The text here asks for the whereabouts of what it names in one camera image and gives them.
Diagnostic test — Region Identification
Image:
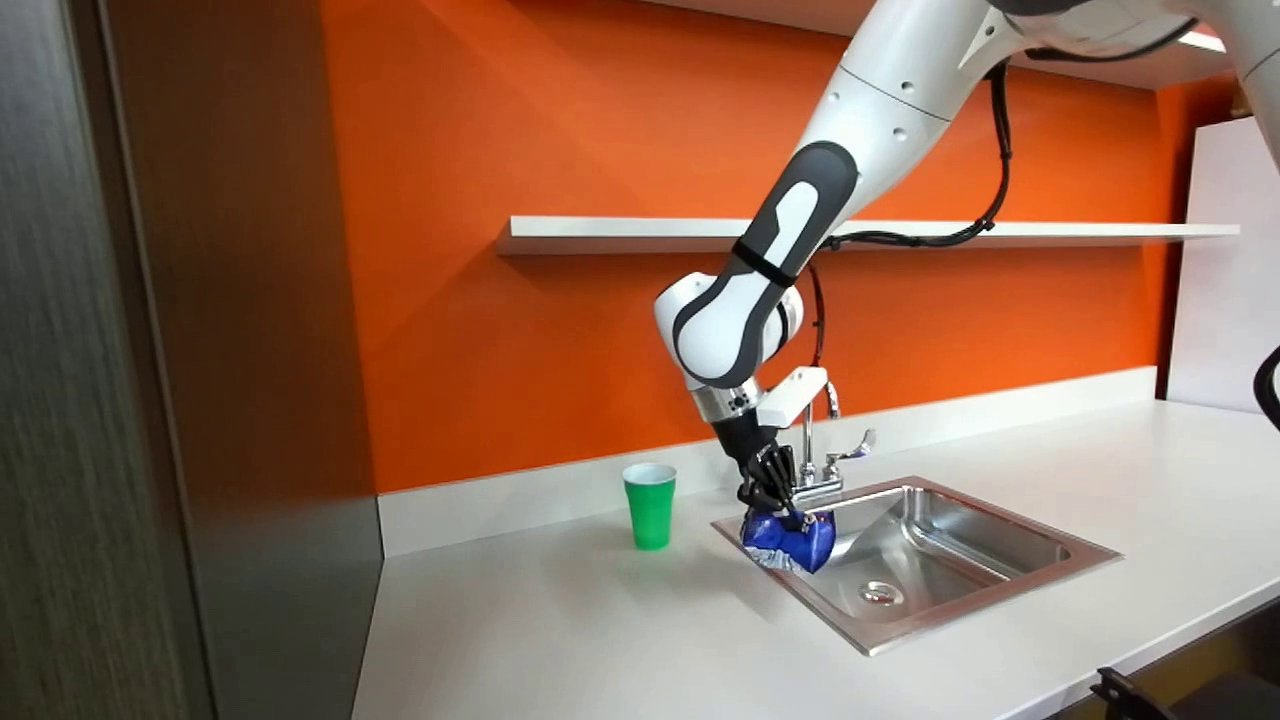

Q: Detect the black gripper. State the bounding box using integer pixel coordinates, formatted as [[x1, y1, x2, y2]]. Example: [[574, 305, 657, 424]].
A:
[[706, 406, 804, 515]]

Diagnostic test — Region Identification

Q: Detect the blue Doritos chip bag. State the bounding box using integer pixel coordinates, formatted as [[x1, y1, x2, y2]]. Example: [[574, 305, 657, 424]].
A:
[[741, 507, 840, 576]]

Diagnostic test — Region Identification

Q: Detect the chrome sink faucet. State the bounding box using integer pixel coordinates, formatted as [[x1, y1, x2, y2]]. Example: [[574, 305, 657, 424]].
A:
[[780, 418, 927, 521]]

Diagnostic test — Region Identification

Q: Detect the stainless steel sink basin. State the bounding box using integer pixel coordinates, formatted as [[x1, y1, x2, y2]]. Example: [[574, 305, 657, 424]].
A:
[[706, 472, 1122, 660]]

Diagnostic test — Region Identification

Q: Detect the green plastic cup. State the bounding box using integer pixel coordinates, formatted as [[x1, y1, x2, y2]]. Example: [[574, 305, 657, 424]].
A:
[[620, 458, 678, 555]]

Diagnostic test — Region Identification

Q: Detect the white board panel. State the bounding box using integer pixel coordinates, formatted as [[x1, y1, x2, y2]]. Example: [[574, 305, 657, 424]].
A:
[[1162, 117, 1280, 416]]

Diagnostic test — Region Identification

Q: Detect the dark grey tall cabinet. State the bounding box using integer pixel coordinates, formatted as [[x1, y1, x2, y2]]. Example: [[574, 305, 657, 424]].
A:
[[0, 0, 389, 720]]

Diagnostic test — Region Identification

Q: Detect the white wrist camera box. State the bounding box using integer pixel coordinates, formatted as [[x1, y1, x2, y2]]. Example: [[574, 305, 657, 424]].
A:
[[757, 368, 840, 431]]

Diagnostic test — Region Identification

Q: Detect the white wall shelf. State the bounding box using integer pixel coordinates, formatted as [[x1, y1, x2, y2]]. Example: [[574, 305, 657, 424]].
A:
[[497, 213, 1244, 260]]

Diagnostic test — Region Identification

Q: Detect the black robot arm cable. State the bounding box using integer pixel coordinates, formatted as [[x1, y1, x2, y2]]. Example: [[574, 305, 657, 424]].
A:
[[794, 55, 1016, 371]]

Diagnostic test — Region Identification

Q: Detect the black curved hose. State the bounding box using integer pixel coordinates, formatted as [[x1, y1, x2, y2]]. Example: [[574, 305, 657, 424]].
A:
[[1252, 342, 1280, 431]]

